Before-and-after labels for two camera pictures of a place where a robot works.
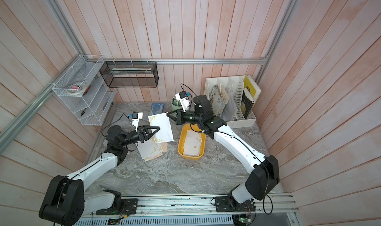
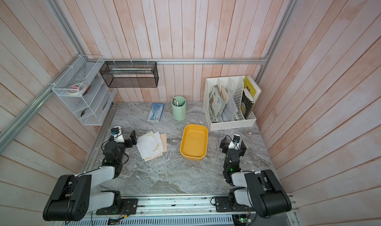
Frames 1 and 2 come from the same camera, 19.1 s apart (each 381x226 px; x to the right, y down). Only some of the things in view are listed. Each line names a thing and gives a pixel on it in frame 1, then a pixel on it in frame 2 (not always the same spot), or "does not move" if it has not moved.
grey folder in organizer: (230, 110) does not move
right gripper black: (172, 117) → (225, 145)
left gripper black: (143, 133) → (130, 144)
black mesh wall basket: (130, 74) does not move
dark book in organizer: (247, 103) does not move
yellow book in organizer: (253, 88) does not move
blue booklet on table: (156, 108) does not move
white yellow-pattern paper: (164, 134) → (158, 141)
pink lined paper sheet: (164, 146) does not move
